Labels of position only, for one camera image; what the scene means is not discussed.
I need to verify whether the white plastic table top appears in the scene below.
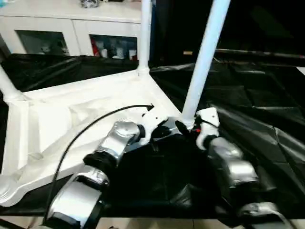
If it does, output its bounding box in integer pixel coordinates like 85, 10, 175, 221
0, 66, 192, 208

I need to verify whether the black work surface mat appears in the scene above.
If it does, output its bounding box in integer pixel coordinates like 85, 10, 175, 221
0, 52, 305, 227

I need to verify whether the dark grey tube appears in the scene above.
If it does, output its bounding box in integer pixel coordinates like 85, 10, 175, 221
215, 48, 305, 60

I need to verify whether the red white bottle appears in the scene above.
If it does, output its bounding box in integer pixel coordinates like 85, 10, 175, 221
91, 38, 101, 56

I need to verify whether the blue vertical strip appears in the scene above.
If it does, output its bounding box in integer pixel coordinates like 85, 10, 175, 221
151, 0, 158, 62

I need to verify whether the black backdrop cloth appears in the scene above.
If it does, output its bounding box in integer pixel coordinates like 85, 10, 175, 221
154, 0, 305, 62

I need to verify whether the white glass-door cabinet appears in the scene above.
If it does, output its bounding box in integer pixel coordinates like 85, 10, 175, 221
0, 0, 144, 61

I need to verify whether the grey patterned bundle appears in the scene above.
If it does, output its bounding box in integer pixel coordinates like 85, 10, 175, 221
79, 0, 101, 10

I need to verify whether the grey curtain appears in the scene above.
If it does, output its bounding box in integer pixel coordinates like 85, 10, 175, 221
0, 33, 11, 61

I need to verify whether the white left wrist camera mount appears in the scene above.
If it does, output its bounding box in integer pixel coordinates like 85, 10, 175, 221
140, 110, 168, 146

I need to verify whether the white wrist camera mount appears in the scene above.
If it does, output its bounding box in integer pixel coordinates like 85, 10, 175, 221
195, 106, 220, 150
140, 110, 168, 146

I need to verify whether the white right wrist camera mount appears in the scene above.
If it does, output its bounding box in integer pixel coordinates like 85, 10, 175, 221
195, 106, 220, 150

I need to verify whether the black left wrist camera cable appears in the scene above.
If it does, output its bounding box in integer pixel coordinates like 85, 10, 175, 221
43, 103, 155, 216

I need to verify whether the black metal table frame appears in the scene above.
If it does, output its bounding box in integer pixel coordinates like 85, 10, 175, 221
0, 218, 16, 229

